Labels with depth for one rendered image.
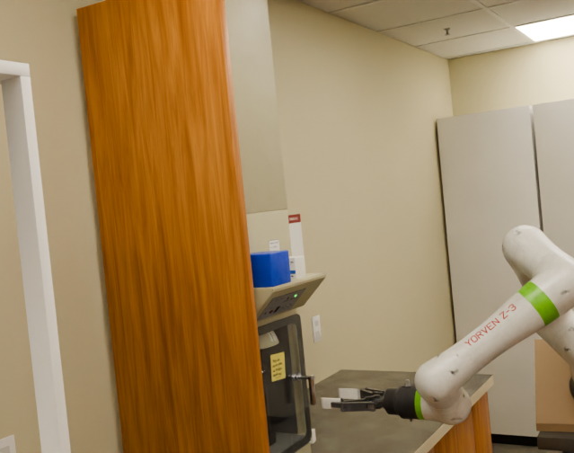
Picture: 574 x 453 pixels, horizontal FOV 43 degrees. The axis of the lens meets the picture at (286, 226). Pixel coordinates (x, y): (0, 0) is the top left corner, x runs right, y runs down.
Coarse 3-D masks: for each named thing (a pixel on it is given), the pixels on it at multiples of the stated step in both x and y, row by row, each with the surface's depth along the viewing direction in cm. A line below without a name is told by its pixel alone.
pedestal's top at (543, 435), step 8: (544, 432) 227; (552, 432) 226; (560, 432) 226; (568, 432) 225; (544, 440) 223; (552, 440) 222; (560, 440) 221; (568, 440) 220; (544, 448) 223; (552, 448) 222; (560, 448) 221; (568, 448) 220
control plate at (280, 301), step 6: (288, 294) 204; (294, 294) 208; (300, 294) 212; (276, 300) 199; (282, 300) 204; (288, 300) 208; (294, 300) 212; (270, 306) 200; (276, 306) 204; (288, 306) 213; (264, 312) 199; (276, 312) 207; (258, 318) 199
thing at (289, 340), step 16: (288, 320) 218; (272, 336) 210; (288, 336) 218; (272, 352) 209; (288, 352) 217; (288, 368) 216; (304, 368) 224; (272, 384) 208; (288, 384) 216; (304, 384) 224; (272, 400) 208; (288, 400) 215; (304, 400) 223; (272, 416) 207; (288, 416) 215; (304, 416) 222; (272, 432) 207; (288, 432) 214; (304, 432) 222; (272, 448) 206; (288, 448) 213
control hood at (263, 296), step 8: (320, 272) 220; (296, 280) 204; (304, 280) 207; (312, 280) 212; (320, 280) 218; (256, 288) 196; (264, 288) 194; (272, 288) 193; (280, 288) 196; (288, 288) 200; (296, 288) 206; (304, 288) 211; (312, 288) 217; (256, 296) 195; (264, 296) 193; (272, 296) 195; (304, 296) 217; (256, 304) 195; (264, 304) 194; (296, 304) 217; (304, 304) 223; (256, 312) 195
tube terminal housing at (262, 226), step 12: (252, 216) 208; (264, 216) 213; (276, 216) 219; (252, 228) 207; (264, 228) 212; (276, 228) 218; (288, 228) 225; (252, 240) 207; (264, 240) 212; (288, 240) 224; (252, 252) 206; (288, 252) 224; (288, 312) 221
